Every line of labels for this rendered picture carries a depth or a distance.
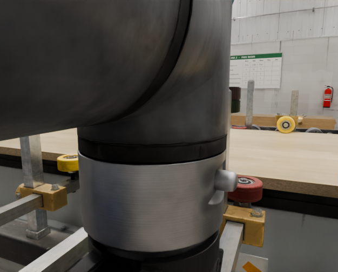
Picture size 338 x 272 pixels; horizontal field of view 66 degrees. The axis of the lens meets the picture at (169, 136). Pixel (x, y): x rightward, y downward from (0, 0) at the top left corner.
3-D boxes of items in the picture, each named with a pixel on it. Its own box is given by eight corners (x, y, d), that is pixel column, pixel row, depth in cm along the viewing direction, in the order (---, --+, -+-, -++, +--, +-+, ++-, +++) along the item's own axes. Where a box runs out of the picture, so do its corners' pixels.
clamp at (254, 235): (262, 248, 47) (264, 222, 46) (190, 232, 52) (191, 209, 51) (264, 232, 52) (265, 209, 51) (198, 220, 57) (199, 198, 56)
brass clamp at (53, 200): (51, 213, 66) (49, 194, 65) (14, 204, 71) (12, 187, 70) (69, 203, 71) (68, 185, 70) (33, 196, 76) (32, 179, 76)
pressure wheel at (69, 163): (89, 194, 78) (87, 156, 76) (60, 198, 74) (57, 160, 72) (85, 185, 85) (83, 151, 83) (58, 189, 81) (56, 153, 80)
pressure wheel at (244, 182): (258, 240, 53) (262, 187, 52) (220, 232, 56) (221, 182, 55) (261, 223, 61) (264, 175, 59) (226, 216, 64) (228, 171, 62)
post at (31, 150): (39, 254, 72) (23, 75, 64) (30, 251, 73) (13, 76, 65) (49, 247, 75) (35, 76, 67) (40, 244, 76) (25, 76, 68)
